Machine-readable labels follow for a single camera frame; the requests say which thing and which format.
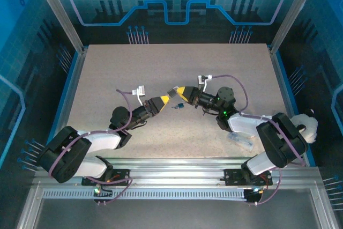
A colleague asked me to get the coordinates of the brass padlock with steel shackle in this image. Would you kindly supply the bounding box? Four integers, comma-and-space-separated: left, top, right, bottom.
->
167, 86, 180, 99

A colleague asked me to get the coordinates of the clear plastic bag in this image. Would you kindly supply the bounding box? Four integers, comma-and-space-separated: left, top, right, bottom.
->
226, 131, 255, 151

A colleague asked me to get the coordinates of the white and black plush toy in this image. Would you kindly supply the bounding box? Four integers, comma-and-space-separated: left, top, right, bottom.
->
290, 108, 319, 144

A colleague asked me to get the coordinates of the black circuit board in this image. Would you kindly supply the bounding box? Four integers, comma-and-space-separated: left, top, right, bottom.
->
92, 185, 115, 206
244, 187, 265, 206

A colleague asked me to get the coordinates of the grey metal panel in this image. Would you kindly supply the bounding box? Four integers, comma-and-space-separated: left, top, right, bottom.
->
33, 198, 322, 229

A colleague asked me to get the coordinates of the aluminium side rail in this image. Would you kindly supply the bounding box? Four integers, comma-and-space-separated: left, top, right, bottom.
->
47, 46, 88, 145
267, 46, 316, 167

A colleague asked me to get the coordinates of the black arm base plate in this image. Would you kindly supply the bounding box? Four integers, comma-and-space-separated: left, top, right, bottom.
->
223, 168, 273, 187
81, 168, 131, 187

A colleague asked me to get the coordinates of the aluminium front rail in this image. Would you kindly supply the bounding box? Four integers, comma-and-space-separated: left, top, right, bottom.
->
33, 158, 322, 189

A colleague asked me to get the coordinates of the slotted grey cable duct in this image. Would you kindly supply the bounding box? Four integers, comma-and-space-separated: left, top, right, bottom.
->
42, 189, 249, 201

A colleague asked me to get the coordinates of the aluminium corner post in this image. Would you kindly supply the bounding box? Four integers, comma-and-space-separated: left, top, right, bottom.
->
29, 0, 86, 54
269, 0, 324, 55

